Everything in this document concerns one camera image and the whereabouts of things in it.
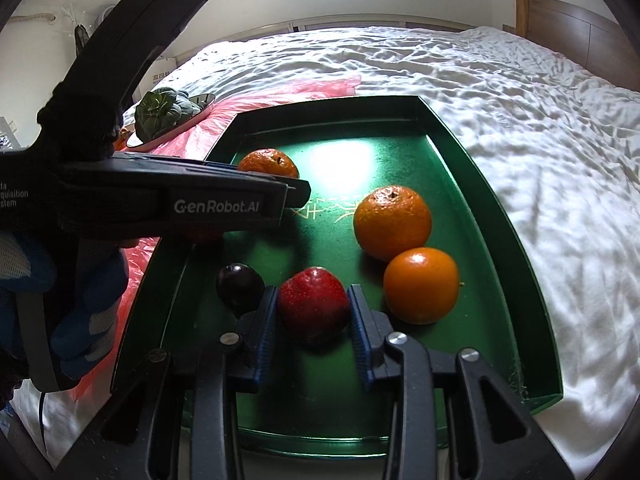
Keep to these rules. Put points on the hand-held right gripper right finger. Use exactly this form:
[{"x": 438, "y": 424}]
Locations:
[{"x": 360, "y": 335}]

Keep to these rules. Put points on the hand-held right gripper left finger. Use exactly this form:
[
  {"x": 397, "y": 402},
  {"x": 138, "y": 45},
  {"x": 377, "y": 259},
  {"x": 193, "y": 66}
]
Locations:
[{"x": 265, "y": 335}]

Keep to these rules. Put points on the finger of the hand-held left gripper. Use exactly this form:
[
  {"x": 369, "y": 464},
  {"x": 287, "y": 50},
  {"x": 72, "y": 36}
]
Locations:
[{"x": 250, "y": 177}]

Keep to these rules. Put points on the dark plum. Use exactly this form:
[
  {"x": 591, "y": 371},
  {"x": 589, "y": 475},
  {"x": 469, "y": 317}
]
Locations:
[{"x": 237, "y": 282}]

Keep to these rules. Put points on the large orange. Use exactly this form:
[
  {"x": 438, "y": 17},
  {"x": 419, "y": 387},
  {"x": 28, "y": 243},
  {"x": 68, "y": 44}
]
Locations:
[{"x": 392, "y": 222}]

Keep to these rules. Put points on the green tray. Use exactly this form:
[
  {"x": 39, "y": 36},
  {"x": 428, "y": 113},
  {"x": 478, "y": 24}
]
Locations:
[{"x": 465, "y": 220}]

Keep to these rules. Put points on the person's left hand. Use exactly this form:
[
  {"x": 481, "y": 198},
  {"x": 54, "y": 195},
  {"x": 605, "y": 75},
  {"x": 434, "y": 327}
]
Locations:
[{"x": 102, "y": 287}]

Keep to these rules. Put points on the pink plastic sheet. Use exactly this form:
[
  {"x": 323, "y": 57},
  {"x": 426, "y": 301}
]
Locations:
[{"x": 200, "y": 130}]

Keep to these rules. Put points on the white plate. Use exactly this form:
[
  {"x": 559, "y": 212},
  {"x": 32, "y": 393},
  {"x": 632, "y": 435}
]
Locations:
[{"x": 202, "y": 101}]

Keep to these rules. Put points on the green leafy vegetable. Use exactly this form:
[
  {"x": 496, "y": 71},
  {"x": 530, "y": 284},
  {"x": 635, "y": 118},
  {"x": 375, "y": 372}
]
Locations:
[{"x": 160, "y": 110}]

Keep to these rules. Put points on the plaid scarf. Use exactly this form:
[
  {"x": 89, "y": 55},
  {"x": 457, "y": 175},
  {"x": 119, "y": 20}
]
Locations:
[{"x": 82, "y": 37}]

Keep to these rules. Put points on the wooden headboard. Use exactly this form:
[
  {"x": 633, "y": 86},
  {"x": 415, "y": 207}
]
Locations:
[{"x": 565, "y": 25}]

